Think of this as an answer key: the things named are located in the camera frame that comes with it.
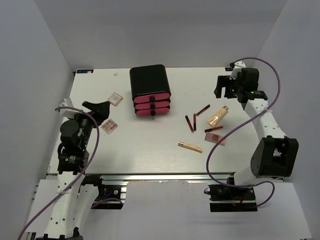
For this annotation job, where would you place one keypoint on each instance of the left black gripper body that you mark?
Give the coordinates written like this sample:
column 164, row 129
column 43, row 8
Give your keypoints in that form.
column 87, row 123

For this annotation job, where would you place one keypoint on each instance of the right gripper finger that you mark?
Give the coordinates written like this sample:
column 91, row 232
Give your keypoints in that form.
column 229, row 85
column 221, row 83

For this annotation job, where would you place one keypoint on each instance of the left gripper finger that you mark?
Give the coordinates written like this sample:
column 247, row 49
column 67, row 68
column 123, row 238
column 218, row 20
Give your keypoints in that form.
column 101, row 117
column 102, row 110

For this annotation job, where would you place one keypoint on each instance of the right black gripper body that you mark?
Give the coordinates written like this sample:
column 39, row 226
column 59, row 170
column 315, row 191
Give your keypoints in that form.
column 240, row 86

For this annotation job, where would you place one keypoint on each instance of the clear eyeshadow palette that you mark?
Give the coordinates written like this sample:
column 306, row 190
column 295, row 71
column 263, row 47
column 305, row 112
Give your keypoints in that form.
column 109, row 126

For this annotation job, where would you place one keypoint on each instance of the square gold compact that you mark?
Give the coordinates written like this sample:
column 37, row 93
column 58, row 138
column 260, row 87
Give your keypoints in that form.
column 115, row 99

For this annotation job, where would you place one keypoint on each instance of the gold cream tube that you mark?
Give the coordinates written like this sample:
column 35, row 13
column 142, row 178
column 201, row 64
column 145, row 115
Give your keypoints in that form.
column 216, row 118

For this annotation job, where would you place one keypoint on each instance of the dark red lip gloss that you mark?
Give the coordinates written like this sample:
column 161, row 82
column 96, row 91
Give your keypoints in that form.
column 189, row 123
column 213, row 129
column 203, row 110
column 194, row 122

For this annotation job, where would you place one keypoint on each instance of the black pink drawer organizer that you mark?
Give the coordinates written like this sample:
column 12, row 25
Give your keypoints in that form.
column 150, row 90

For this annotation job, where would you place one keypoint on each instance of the pink blush palette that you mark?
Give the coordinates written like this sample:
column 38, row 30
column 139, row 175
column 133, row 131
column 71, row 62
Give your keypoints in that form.
column 211, row 137

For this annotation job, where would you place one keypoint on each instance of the beige concealer tube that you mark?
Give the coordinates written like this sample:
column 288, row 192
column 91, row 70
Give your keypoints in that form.
column 190, row 147

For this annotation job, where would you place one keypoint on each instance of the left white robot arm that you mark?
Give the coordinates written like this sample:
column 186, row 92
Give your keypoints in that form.
column 75, row 192

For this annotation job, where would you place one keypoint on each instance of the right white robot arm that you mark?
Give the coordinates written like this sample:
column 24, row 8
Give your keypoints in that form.
column 275, row 154

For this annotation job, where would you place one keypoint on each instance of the blue label sticker right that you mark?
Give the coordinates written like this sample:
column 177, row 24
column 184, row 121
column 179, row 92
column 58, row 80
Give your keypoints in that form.
column 228, row 69

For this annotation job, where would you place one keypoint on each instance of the blue label sticker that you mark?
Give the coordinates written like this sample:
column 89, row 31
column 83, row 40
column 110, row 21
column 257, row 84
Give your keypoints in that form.
column 84, row 71
column 228, row 69

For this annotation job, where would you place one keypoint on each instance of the blue label sticker left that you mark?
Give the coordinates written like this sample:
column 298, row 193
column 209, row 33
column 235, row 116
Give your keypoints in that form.
column 84, row 71

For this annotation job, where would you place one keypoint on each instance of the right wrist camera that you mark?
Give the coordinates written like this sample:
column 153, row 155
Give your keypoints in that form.
column 236, row 68

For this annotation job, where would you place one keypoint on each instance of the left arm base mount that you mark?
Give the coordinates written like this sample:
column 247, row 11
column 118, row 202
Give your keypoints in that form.
column 108, row 196

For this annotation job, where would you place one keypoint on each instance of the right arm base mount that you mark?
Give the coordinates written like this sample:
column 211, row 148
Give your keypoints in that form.
column 225, row 199

